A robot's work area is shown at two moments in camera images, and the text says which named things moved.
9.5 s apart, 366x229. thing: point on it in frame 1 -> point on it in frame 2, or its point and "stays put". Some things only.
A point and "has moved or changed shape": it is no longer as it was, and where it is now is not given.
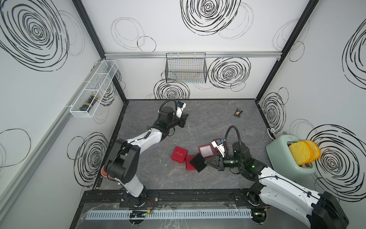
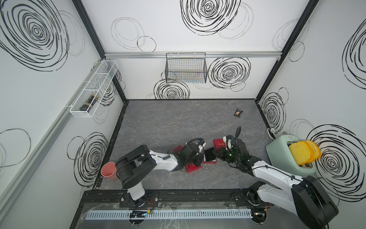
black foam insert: [198, 162] has moved or changed shape
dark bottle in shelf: [89, 103] stays put
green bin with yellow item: [282, 161] stays put
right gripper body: [226, 163] -> [226, 155]
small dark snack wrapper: [238, 112] stays put
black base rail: [119, 199] stays put
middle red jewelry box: [189, 167] stays put
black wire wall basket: [186, 67] stays put
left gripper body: [176, 120] -> [196, 160]
